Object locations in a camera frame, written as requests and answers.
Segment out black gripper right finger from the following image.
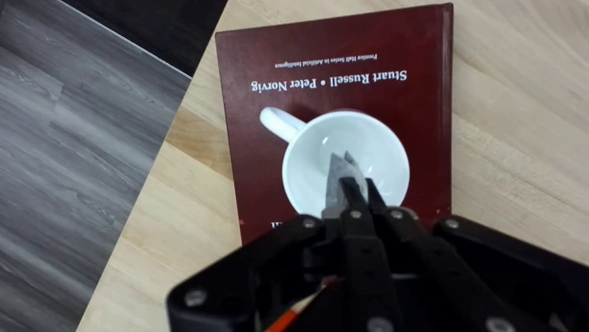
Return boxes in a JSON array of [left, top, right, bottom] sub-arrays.
[[368, 188, 589, 332]]

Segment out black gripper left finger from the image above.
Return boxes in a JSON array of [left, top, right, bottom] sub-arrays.
[[166, 179, 394, 332]]

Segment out white ceramic cup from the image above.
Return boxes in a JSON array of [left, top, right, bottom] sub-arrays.
[[260, 107, 411, 216]]

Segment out dark red hardcover book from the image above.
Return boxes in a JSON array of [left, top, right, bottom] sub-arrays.
[[215, 4, 453, 242]]

